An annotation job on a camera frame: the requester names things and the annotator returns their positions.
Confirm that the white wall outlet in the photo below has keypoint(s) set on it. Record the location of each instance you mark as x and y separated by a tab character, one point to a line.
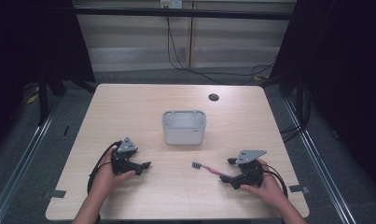
171	3

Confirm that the yellow tape piece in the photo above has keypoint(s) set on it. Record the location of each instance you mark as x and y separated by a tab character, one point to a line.
32	98

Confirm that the person's left hand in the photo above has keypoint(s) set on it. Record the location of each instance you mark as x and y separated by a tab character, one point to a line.
105	179

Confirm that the small black tape strip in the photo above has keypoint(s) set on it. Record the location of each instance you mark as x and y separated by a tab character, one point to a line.
66	130

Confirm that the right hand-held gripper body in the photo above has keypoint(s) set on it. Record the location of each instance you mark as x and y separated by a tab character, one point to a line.
250	169

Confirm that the black stand leg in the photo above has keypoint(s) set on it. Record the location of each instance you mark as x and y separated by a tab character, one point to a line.
43	99

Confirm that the white plastic container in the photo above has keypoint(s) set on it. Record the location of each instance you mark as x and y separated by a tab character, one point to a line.
184	130

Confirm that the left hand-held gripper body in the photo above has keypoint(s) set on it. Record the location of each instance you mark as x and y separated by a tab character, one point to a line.
124	157

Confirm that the black horizontal bar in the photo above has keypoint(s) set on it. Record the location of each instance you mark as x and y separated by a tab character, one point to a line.
182	13

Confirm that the black curtain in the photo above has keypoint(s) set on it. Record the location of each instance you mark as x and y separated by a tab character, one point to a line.
341	77
30	46

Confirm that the pink toothbrush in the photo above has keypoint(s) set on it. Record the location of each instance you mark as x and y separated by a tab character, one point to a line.
211	169

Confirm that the metal floor rail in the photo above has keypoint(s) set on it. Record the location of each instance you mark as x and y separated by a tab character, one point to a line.
322	168
24	165

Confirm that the round black table grommet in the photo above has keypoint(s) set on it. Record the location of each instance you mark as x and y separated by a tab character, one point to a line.
213	97

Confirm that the person's right hand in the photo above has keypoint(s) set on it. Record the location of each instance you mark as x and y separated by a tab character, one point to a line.
269	189

